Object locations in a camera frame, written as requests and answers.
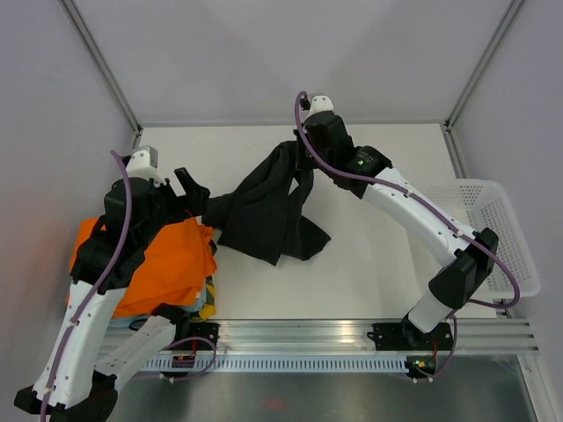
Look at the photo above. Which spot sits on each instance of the white slotted cable duct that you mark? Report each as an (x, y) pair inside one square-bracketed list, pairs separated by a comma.
[(314, 364)]

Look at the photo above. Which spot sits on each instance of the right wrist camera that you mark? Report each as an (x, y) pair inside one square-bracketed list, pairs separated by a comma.
[(316, 104)]

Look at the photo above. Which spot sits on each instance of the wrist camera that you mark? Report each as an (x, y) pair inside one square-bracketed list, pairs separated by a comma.
[(144, 158), (316, 104)]

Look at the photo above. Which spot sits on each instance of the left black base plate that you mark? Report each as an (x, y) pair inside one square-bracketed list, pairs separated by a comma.
[(207, 330)]

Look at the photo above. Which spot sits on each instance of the left aluminium frame post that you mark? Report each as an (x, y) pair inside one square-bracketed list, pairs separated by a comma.
[(91, 46)]

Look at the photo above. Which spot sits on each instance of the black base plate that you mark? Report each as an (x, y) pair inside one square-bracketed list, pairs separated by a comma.
[(207, 330), (387, 336)]

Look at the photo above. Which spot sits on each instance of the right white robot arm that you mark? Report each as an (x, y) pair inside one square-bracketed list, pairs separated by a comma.
[(465, 255)]

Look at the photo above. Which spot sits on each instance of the white perforated plastic basket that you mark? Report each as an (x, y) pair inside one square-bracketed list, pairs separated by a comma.
[(484, 204)]

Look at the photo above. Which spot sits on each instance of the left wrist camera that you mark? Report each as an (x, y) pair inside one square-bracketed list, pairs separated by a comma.
[(144, 158)]

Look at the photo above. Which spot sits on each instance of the aluminium frame post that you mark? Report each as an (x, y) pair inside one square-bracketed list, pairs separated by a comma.
[(508, 18), (91, 46)]

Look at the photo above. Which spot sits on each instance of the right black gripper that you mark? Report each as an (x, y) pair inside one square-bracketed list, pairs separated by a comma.
[(303, 161)]

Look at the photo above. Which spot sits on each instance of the orange folded garment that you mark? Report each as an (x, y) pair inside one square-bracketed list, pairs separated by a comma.
[(177, 264)]

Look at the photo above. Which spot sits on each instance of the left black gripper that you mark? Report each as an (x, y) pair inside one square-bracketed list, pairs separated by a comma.
[(196, 196)]

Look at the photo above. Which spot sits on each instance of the right aluminium frame post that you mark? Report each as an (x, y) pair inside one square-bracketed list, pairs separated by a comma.
[(508, 18)]

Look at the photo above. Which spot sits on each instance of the yellow black patterned garment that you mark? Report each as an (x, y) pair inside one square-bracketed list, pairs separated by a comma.
[(210, 294)]

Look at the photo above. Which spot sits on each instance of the aluminium rail beam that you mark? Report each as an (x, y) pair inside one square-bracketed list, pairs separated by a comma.
[(356, 336)]

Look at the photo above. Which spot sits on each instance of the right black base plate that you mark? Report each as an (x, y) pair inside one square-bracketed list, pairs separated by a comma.
[(387, 336)]

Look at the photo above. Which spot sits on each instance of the black trousers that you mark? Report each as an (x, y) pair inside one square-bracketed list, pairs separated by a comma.
[(263, 217)]

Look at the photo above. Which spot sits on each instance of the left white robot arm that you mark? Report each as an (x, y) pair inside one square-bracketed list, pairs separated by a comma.
[(91, 362)]

